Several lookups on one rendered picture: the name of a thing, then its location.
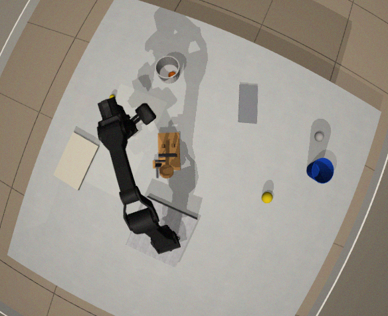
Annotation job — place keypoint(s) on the beige flat rectangular block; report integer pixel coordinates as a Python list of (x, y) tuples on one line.
[(75, 161)]

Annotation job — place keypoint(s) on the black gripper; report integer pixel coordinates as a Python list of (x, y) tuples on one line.
[(144, 113)]

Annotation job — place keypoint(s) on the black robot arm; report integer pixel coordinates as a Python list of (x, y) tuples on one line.
[(113, 132)]

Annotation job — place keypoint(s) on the grey cylindrical cup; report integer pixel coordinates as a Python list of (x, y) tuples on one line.
[(164, 66)]

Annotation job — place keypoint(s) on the small white ball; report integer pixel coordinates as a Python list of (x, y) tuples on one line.
[(319, 136)]

